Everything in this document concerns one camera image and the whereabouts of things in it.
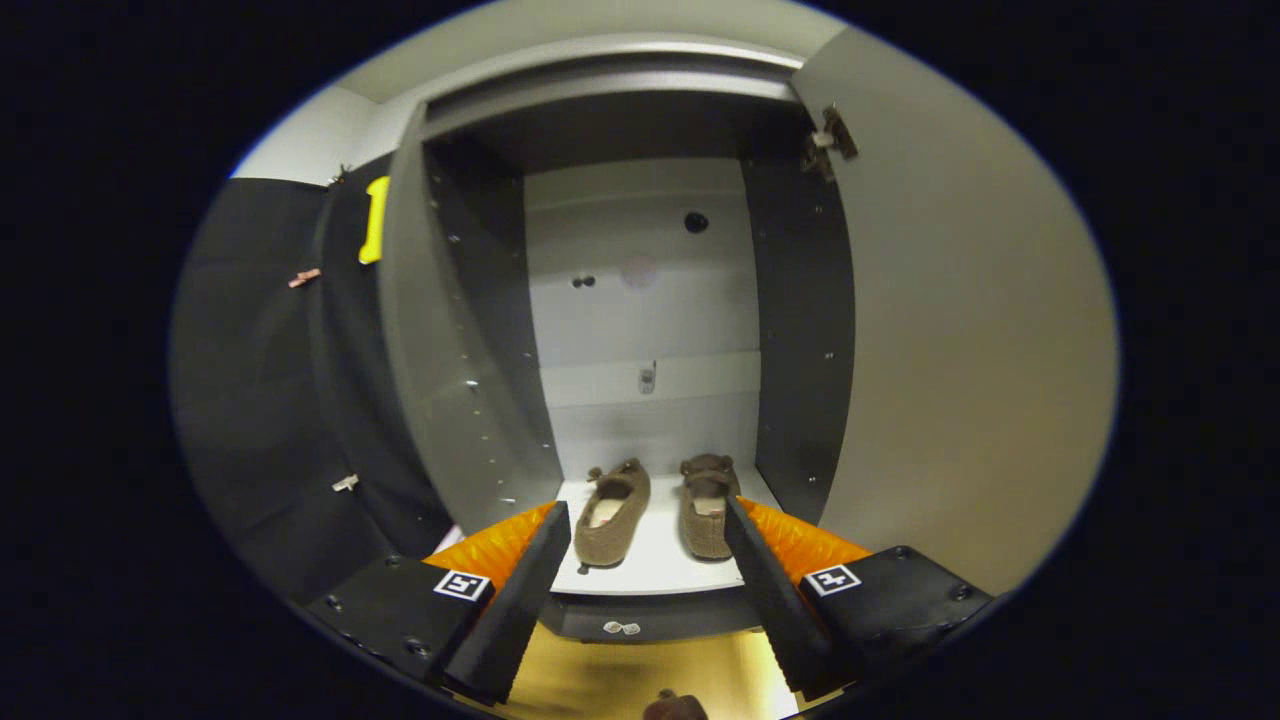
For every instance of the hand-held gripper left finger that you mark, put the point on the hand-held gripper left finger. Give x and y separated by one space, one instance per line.
515 610

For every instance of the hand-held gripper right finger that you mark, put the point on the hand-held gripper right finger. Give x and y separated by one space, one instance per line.
775 610

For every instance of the brown fuzzy shoe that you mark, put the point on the brown fuzzy shoe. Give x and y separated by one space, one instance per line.
704 535
610 540

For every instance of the grey shoe cabinet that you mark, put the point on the grey shoe cabinet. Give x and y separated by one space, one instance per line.
470 380

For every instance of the beige shoe cabinet door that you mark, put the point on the beige shoe cabinet door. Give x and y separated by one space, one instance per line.
970 350

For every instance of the metal door hinge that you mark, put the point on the metal door hinge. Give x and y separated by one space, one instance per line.
828 140

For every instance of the white clip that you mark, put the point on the white clip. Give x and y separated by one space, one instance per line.
345 483

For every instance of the black backdrop cloth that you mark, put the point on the black backdrop cloth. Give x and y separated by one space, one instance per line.
260 400

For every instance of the red clip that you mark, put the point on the red clip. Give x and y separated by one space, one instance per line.
305 277

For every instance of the black clip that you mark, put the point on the black clip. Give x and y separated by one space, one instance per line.
340 175

